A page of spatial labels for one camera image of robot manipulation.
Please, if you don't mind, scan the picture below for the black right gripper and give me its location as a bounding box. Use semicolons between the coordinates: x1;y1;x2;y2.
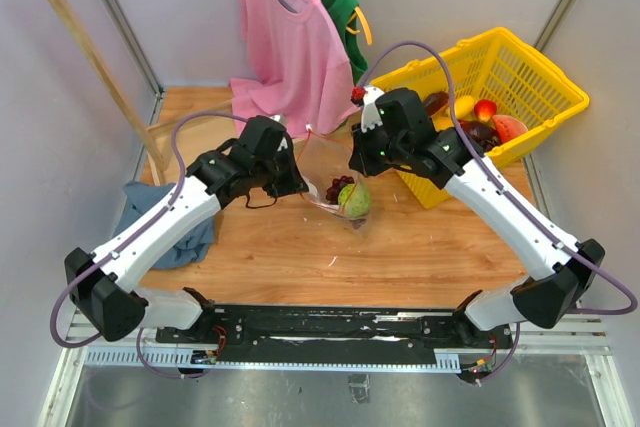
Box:
348;116;409;179

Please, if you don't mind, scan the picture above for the clear zip top bag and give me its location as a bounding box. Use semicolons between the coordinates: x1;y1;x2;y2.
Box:
295;125;373;230

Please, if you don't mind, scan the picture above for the green custard apple toy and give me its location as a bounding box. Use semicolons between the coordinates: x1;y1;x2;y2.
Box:
338;182;372;220

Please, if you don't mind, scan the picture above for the dark purple grape bunch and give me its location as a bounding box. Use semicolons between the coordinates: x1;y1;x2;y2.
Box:
325;175;355;205

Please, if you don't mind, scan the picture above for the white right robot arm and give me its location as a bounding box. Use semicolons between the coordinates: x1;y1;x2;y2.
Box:
349;86;605;347

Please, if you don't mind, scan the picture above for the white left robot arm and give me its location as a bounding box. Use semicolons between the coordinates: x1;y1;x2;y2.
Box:
61;115;308;343

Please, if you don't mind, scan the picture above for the yellow round fruit toy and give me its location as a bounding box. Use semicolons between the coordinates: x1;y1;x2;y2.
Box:
433;117;453;131

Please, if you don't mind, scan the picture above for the yellow lemon toy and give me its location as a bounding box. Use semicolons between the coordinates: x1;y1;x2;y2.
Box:
454;95;476;120

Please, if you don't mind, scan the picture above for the dark purple eggplant toy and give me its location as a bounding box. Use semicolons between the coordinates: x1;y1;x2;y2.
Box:
460;120;500;142

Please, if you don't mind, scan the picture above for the pink t-shirt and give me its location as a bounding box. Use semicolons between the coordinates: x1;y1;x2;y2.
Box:
230;0;356;137

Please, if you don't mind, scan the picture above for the watermelon slice toy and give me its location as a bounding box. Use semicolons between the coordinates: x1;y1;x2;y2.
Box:
492;114;529;144

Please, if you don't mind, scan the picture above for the yellow plastic basket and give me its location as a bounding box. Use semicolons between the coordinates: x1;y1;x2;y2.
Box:
370;27;590;209

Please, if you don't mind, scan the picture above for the blue cloth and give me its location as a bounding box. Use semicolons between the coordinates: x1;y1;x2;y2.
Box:
114;181;215;270

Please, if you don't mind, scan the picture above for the green t-shirt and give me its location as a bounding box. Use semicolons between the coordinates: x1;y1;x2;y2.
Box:
320;0;369;83

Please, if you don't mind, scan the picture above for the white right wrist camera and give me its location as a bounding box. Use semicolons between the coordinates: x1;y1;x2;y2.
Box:
351;86;384;132

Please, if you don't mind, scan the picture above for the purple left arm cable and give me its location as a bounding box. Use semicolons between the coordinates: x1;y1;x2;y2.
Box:
48;111;251;381

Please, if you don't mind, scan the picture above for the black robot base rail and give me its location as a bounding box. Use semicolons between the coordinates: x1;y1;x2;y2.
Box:
155;304;512;369

